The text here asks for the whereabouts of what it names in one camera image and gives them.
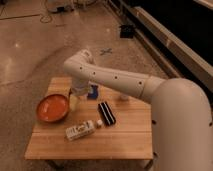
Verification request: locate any wooden table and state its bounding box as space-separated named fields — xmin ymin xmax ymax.
xmin=25 ymin=86 xmax=153 ymax=160

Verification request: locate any floor cable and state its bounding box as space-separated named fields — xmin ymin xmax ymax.
xmin=39 ymin=0 xmax=54 ymax=24

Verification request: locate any orange bowl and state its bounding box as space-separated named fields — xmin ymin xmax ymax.
xmin=36 ymin=94 xmax=69 ymax=122

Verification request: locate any blue sponge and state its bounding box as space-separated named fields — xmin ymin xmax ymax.
xmin=87 ymin=85 xmax=98 ymax=99

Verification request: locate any small white cube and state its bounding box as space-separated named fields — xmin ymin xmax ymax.
xmin=96 ymin=120 xmax=103 ymax=128

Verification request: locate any translucent plastic cup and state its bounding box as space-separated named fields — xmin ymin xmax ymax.
xmin=120 ymin=94 xmax=129 ymax=101

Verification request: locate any black striped rectangular block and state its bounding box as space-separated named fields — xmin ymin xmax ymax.
xmin=98 ymin=102 xmax=116 ymax=126

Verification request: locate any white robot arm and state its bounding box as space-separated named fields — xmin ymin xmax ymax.
xmin=63 ymin=49 xmax=213 ymax=171

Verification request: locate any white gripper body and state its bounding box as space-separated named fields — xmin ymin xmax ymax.
xmin=69 ymin=91 xmax=87 ymax=112

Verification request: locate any black box on floor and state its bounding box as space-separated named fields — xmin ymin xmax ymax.
xmin=120 ymin=25 xmax=134 ymax=38

